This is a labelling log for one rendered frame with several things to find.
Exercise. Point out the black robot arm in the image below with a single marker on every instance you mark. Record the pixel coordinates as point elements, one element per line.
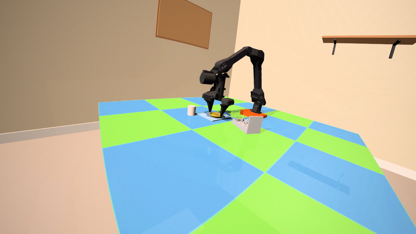
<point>224,65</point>

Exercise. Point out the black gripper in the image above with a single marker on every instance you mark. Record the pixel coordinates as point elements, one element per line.
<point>226,102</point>

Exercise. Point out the yellow plate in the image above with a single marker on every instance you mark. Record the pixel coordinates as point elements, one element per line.
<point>214,114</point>

